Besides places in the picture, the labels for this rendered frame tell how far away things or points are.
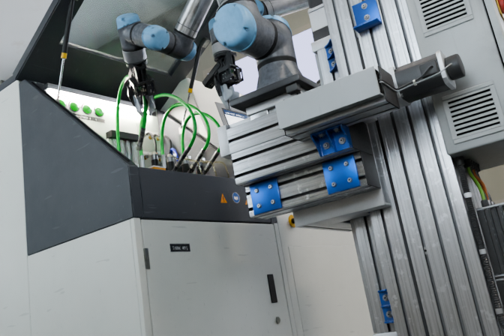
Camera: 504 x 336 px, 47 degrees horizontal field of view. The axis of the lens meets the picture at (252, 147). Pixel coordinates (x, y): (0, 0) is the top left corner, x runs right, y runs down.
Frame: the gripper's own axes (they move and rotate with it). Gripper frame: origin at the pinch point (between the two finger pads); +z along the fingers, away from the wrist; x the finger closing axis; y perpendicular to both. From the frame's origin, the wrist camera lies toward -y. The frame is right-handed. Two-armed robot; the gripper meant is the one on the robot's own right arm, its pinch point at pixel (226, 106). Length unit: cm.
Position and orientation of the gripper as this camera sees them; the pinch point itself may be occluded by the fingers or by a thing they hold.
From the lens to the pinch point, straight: 215.3
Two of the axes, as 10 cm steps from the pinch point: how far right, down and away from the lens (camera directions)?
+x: 6.3, 1.2, 7.6
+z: 1.6, 9.4, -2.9
